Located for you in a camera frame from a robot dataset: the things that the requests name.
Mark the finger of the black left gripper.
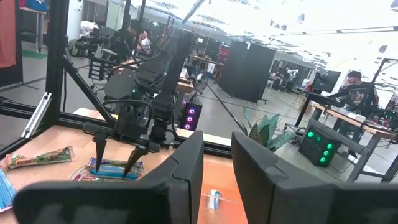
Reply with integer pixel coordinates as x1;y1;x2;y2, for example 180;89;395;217
82;121;110;174
122;144;150;179

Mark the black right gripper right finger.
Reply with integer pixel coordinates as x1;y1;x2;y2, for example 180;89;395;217
231;131;398;224

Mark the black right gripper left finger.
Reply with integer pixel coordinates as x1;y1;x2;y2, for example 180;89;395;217
12;130;205;224

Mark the blue and orange granola bar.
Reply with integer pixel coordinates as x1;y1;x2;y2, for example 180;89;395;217
89;163;144;181

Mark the green and brown granola bar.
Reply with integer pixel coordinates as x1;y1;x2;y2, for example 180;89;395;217
4;145;75;170

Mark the long light blue granola bar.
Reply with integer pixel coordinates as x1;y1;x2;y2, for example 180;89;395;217
0;169;17;214

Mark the orange plastic tray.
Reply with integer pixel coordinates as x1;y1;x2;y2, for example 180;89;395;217
198;154;249;224

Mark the black computer tower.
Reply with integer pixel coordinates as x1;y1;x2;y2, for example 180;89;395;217
179;95;203;132

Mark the green potted plant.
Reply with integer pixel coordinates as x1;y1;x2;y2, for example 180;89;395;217
242;107;295;153

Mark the small wooden table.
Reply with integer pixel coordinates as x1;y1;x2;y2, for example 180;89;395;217
175;76;195;94

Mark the black box with green lights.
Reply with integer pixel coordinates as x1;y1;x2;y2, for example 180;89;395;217
298;119;366;168

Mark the seated person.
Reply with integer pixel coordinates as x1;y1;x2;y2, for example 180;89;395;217
123;19;147;62

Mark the long wooden table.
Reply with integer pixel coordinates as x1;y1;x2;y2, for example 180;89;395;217
312;102;398;183

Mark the black partition cabinet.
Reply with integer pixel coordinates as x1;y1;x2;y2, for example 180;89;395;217
218;40;277;104

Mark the black monitor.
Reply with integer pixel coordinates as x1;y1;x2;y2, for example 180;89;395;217
313;70;342;94

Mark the person at long table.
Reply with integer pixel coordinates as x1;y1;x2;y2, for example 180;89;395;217
329;70;379;118

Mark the orange curtain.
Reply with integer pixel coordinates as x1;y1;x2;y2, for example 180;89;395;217
0;0;17;68

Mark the silver aluminium bracket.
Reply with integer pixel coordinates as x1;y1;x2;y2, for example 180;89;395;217
21;92;53;139

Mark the black aluminium table frame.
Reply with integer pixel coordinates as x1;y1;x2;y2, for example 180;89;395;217
0;0;249;159

